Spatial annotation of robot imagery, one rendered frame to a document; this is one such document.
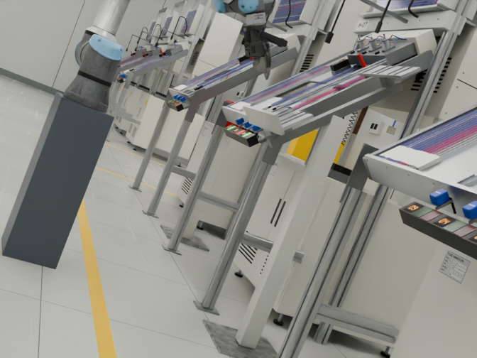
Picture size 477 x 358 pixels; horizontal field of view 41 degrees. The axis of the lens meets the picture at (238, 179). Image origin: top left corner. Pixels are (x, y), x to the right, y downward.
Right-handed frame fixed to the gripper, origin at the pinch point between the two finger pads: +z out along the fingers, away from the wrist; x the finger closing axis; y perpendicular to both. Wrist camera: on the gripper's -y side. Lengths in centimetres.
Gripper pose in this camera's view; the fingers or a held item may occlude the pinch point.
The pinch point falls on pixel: (267, 76)
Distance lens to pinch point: 257.3
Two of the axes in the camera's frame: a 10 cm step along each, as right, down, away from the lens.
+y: -9.5, 1.9, -2.4
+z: 1.3, 9.6, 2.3
